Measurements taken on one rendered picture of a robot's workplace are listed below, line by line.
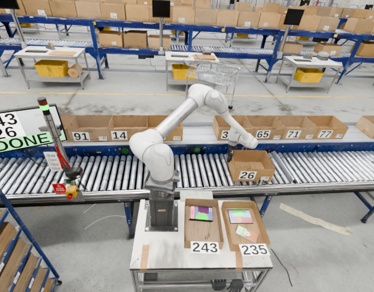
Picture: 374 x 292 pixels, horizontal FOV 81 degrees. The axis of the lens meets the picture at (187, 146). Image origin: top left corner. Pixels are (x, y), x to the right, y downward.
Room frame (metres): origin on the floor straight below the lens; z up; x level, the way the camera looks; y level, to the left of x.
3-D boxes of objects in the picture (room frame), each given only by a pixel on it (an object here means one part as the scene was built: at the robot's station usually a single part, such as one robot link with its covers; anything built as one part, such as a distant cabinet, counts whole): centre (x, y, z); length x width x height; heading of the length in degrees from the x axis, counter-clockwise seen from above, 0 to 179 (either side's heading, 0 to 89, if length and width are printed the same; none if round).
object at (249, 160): (1.70, -0.66, 0.83); 0.39 x 0.29 x 0.17; 95
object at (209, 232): (1.02, -0.17, 0.80); 0.38 x 0.28 x 0.10; 3
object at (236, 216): (1.12, -0.49, 0.76); 0.19 x 0.14 x 0.02; 95
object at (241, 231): (0.97, -0.52, 0.76); 0.16 x 0.07 x 0.02; 65
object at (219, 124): (2.20, -0.51, 0.96); 0.39 x 0.29 x 0.17; 99
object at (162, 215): (1.07, 0.16, 0.91); 0.26 x 0.26 x 0.33; 5
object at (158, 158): (1.07, 0.16, 1.38); 0.18 x 0.16 x 0.22; 47
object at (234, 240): (1.03, -0.50, 0.80); 0.38 x 0.28 x 0.10; 6
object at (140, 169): (1.59, 0.46, 0.72); 0.52 x 0.05 x 0.05; 9
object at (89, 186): (1.52, 0.91, 0.72); 0.52 x 0.05 x 0.05; 9
